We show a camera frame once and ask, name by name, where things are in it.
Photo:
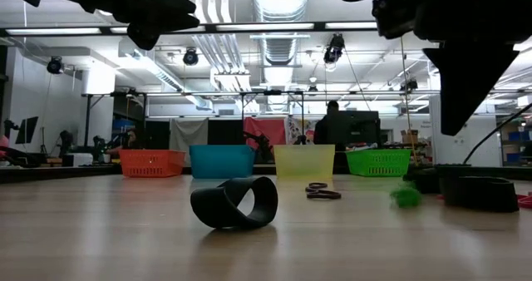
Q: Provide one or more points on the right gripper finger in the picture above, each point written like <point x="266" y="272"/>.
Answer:
<point x="465" y="85"/>

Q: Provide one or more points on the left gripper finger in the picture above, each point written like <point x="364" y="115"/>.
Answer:
<point x="180" y="4"/>
<point x="180" y="22"/>

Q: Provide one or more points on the green rubber band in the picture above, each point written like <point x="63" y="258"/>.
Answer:
<point x="406" y="197"/>

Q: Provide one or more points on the black oval rubber band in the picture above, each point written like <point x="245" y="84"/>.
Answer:
<point x="478" y="195"/>

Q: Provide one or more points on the brown thin rubber band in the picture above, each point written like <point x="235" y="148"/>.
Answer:
<point x="324" y="194"/>

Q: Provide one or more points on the twisted wide black rubber band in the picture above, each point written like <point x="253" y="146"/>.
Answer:
<point x="208" y="208"/>

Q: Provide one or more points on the overhead light bar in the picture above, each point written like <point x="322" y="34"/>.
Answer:
<point x="232" y="26"/>

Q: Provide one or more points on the white pillar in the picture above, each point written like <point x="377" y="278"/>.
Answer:
<point x="434" y="148"/>

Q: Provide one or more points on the cardboard boxes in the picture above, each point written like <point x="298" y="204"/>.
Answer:
<point x="409" y="136"/>

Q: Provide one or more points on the blue storage bins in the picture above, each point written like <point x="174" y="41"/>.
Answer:
<point x="517" y="141"/>

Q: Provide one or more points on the grey hanging cloth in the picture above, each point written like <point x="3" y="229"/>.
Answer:
<point x="189" y="133"/>

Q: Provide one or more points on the green plastic basket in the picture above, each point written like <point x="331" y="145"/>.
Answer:
<point x="379" y="162"/>

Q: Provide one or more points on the blue barrel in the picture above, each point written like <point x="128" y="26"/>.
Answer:
<point x="123" y="125"/>

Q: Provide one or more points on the person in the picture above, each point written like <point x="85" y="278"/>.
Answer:
<point x="131" y="139"/>
<point x="332" y="127"/>

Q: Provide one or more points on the red hanging cloth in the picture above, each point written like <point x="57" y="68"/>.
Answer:
<point x="266" y="127"/>

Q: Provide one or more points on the orange plastic basket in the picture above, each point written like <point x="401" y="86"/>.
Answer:
<point x="151" y="163"/>

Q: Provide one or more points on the blue plastic basket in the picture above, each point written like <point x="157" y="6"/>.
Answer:
<point x="222" y="160"/>

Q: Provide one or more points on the background robot arms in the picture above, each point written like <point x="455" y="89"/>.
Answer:
<point x="66" y="141"/>

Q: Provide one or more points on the floral hanging cloth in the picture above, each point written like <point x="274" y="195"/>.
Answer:
<point x="297" y="129"/>

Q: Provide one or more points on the white box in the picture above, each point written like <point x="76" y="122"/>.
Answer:
<point x="77" y="159"/>

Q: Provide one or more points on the tilted black monitor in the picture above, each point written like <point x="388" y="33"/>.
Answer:
<point x="27" y="130"/>

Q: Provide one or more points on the yellow plastic basket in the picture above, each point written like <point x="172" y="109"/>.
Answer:
<point x="306" y="160"/>

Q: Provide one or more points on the black ceiling camera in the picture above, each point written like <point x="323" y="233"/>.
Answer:
<point x="334" y="48"/>
<point x="55" y="65"/>
<point x="190" y="56"/>
<point x="411" y="84"/>

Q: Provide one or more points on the black background truss frame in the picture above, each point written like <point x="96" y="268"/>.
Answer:
<point x="208" y="93"/>

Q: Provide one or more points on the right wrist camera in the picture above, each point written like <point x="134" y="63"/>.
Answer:
<point x="395" y="15"/>

